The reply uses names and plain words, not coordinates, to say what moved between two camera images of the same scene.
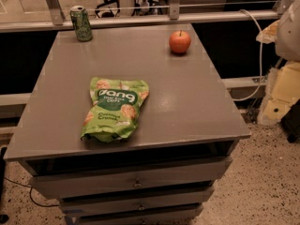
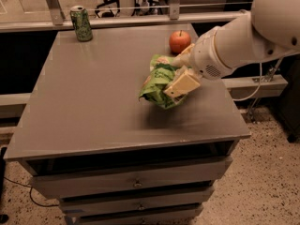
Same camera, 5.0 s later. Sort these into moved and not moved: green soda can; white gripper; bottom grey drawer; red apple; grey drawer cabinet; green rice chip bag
Moved: green rice chip bag; white gripper
Not moved: red apple; green soda can; bottom grey drawer; grey drawer cabinet
